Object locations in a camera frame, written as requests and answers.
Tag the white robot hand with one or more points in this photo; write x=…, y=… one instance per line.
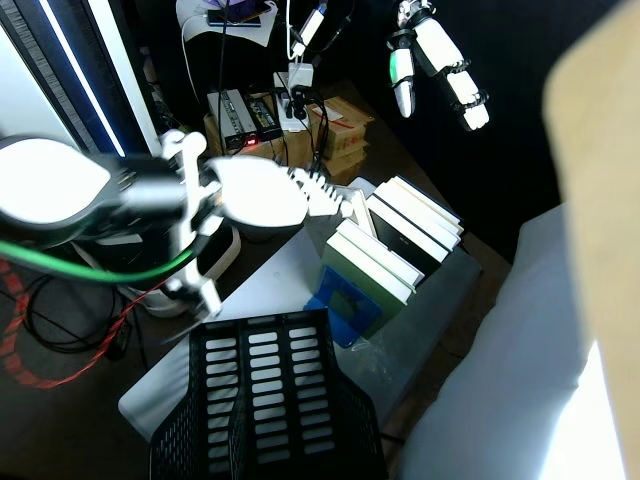
x=440, y=45
x=255, y=195

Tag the large cardboard box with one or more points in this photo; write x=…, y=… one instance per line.
x=300, y=150

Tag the black device with red light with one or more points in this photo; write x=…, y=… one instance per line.
x=262, y=120

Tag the silver power supply box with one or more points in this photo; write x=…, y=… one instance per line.
x=230, y=115

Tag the white power strip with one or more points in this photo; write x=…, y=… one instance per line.
x=292, y=112

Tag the small plain cardboard box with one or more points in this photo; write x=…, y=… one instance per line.
x=347, y=167

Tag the small cardboard box red label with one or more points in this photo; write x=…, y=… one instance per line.
x=345, y=125

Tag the pale green book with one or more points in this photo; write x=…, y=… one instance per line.
x=360, y=270

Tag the white rounded floor unit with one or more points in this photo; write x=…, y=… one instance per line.
x=165, y=306

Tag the plain cream book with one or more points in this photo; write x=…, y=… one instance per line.
x=421, y=209

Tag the white curved plastic shell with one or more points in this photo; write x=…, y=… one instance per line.
x=200, y=27

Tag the smartphone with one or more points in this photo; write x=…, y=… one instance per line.
x=235, y=17

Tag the tan board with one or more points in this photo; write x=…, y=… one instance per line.
x=600, y=150

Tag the black adapter box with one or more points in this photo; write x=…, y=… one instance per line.
x=119, y=345

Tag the white column with black strip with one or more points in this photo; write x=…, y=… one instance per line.
x=30, y=90

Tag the black plastic file holder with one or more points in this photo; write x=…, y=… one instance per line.
x=190, y=440

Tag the white backdrop sheet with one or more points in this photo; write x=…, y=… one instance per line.
x=500, y=375

